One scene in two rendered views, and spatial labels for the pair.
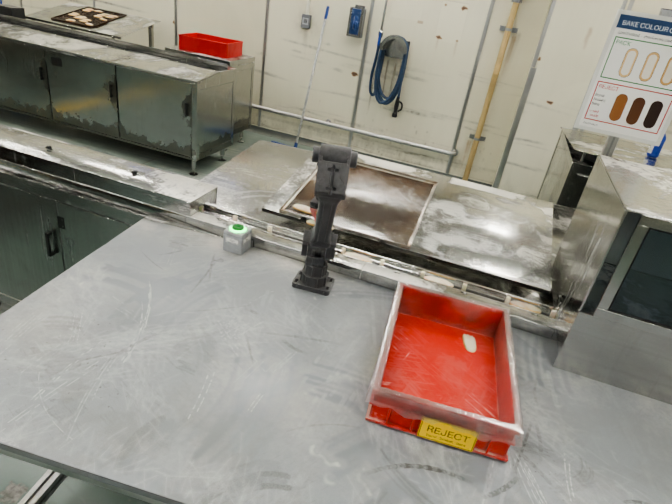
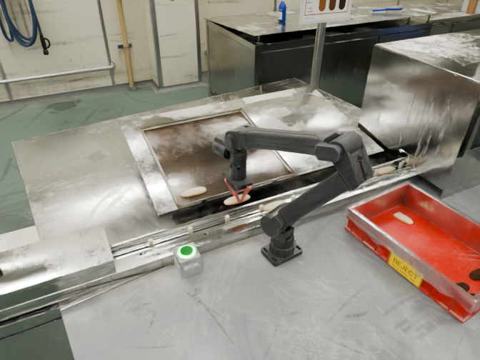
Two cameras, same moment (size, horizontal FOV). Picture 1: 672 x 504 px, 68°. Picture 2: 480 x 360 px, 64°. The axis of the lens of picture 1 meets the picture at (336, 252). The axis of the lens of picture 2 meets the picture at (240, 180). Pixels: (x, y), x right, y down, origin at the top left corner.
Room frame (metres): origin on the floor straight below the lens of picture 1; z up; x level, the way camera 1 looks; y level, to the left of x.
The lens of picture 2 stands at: (0.72, 0.78, 1.76)
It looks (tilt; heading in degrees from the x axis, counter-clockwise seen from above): 35 degrees down; 319
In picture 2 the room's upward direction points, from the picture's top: 1 degrees clockwise
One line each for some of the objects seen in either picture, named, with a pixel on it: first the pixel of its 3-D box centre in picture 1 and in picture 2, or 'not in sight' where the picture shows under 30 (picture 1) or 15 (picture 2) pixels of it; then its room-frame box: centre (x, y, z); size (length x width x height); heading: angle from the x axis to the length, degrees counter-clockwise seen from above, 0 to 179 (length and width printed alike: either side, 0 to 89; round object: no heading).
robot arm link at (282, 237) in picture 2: (316, 248); (278, 223); (1.34, 0.06, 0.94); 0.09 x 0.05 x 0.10; 4
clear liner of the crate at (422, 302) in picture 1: (445, 357); (431, 241); (1.00, -0.32, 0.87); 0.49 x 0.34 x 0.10; 171
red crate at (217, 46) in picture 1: (211, 45); not in sight; (5.06, 1.52, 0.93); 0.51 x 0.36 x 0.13; 79
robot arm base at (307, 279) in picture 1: (314, 273); (282, 243); (1.32, 0.05, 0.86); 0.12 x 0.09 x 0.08; 81
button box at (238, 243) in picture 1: (237, 242); (187, 263); (1.47, 0.33, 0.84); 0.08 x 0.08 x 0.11; 75
